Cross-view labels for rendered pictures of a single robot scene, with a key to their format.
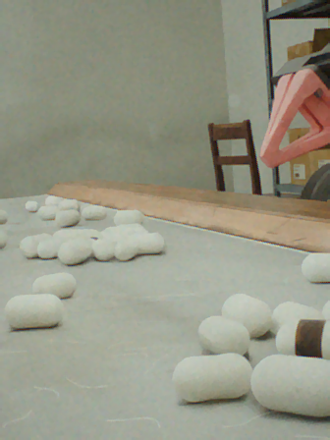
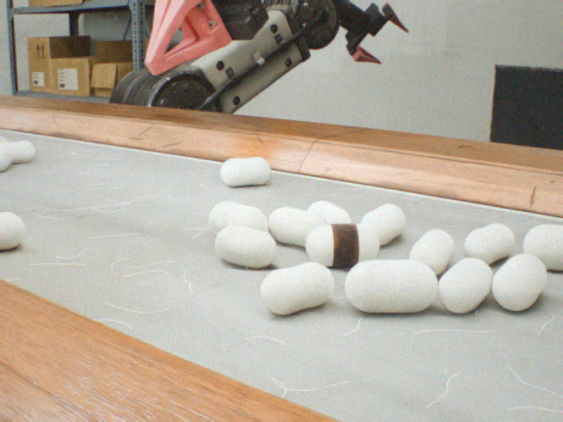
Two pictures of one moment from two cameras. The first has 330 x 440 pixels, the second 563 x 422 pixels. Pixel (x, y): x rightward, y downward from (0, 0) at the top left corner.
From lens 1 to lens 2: 0.15 m
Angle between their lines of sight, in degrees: 32
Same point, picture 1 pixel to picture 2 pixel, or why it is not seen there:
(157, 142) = not seen: outside the picture
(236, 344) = (270, 252)
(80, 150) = not seen: outside the picture
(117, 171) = not seen: outside the picture
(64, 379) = (109, 307)
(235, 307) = (232, 216)
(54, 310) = (19, 230)
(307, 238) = (181, 143)
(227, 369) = (319, 279)
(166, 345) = (171, 258)
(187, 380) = (287, 294)
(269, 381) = (376, 286)
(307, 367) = (410, 269)
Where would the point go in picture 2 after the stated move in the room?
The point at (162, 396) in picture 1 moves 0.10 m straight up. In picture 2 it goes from (242, 312) to (239, 55)
